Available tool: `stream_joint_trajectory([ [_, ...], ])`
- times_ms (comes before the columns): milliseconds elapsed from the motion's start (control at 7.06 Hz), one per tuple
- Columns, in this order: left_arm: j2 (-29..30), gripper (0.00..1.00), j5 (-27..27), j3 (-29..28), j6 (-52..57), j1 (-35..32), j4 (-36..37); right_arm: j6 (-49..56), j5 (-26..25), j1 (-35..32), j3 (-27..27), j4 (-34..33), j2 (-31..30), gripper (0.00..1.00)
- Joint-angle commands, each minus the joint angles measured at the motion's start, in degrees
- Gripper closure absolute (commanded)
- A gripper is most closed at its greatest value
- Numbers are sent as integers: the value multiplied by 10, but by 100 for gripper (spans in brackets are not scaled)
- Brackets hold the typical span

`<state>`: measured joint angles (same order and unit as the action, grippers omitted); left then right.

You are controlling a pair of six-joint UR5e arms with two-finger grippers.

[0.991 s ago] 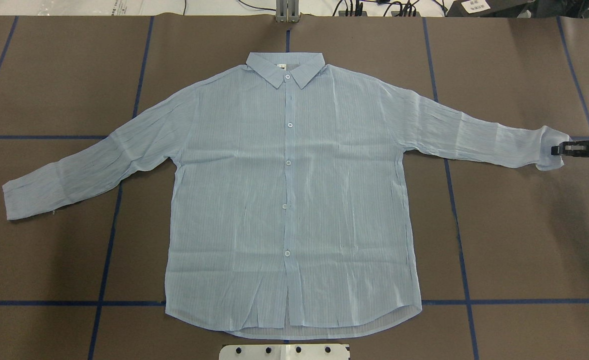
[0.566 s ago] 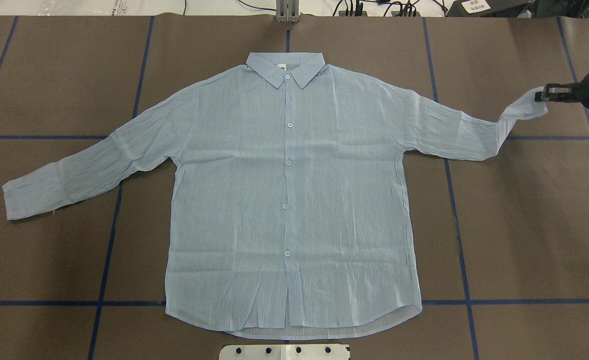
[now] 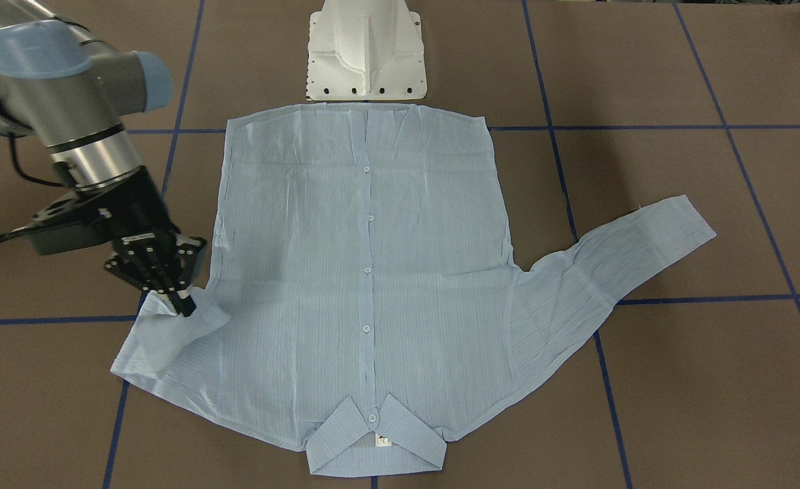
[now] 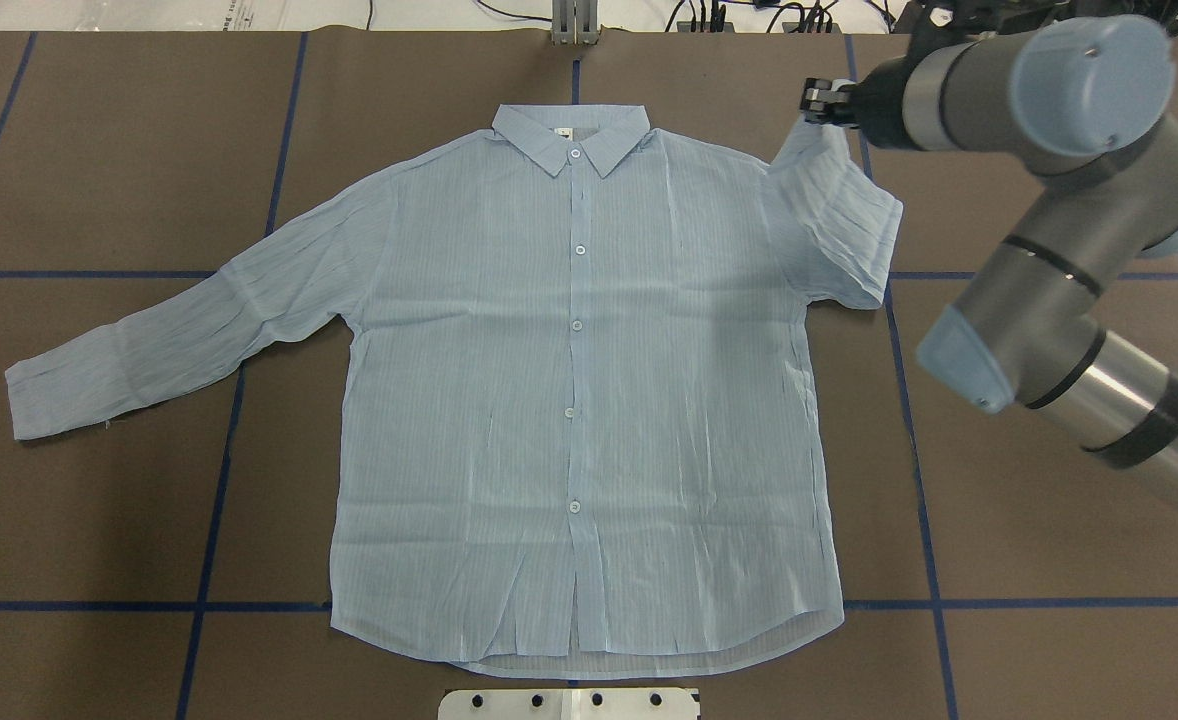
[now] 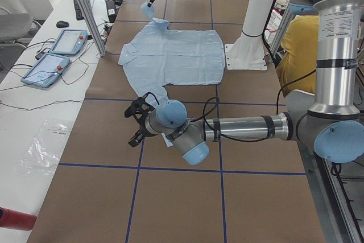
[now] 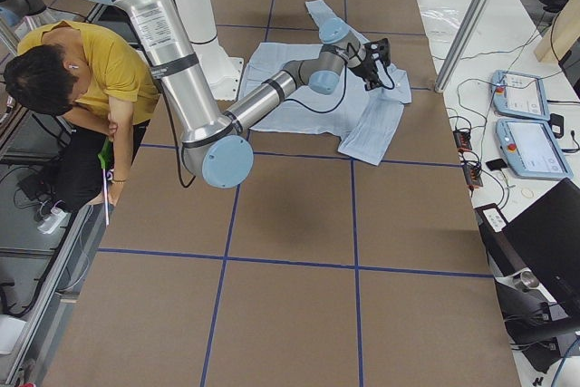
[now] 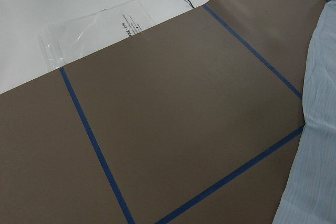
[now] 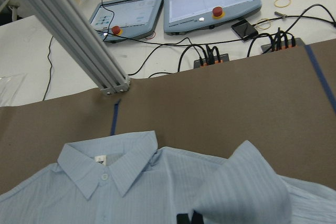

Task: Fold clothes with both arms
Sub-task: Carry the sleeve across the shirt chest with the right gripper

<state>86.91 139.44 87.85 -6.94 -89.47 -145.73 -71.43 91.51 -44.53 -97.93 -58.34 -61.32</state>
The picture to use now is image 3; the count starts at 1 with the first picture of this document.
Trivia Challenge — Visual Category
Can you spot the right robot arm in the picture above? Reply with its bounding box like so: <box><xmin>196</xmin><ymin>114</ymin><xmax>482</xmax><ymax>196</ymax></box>
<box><xmin>0</xmin><ymin>1</ymin><xmax>206</xmax><ymax>316</ymax></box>

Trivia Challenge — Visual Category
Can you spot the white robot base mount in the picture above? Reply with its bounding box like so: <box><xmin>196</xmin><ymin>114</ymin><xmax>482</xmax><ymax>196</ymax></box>
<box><xmin>305</xmin><ymin>1</ymin><xmax>428</xmax><ymax>101</ymax></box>

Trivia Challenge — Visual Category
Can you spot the light blue button-up shirt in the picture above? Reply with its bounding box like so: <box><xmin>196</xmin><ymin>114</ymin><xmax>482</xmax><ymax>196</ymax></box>
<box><xmin>111</xmin><ymin>103</ymin><xmax>716</xmax><ymax>477</ymax></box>

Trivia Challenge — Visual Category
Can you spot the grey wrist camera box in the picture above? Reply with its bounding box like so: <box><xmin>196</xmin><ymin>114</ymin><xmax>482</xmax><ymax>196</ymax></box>
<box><xmin>13</xmin><ymin>192</ymin><xmax>115</xmax><ymax>256</ymax></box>

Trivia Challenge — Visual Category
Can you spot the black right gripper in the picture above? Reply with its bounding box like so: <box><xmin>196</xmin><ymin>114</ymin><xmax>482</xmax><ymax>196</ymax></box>
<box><xmin>77</xmin><ymin>166</ymin><xmax>206</xmax><ymax>318</ymax></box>

